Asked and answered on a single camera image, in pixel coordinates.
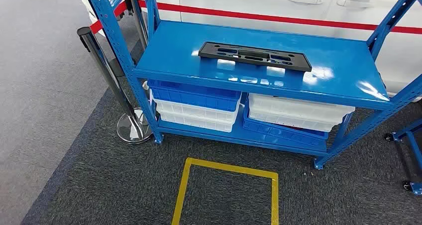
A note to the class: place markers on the white plastic bin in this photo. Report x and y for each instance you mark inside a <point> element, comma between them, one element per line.
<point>197,111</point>
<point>197,124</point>
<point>296,113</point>

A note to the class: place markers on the blue metal shelf rack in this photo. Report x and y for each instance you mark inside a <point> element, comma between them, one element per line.
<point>184,52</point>

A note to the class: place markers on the red barrier belt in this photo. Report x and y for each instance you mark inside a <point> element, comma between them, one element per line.
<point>263,18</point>

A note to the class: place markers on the yellow floor tape square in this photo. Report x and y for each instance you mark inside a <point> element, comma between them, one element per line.
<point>230,168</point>

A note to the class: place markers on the black pole stand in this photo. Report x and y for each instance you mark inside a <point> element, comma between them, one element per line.
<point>117,67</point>

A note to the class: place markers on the chrome stanchion post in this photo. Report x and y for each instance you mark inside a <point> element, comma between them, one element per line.
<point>137,15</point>
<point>132,131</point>

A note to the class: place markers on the black plastic frame part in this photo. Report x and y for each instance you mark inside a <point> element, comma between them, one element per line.
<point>254,56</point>

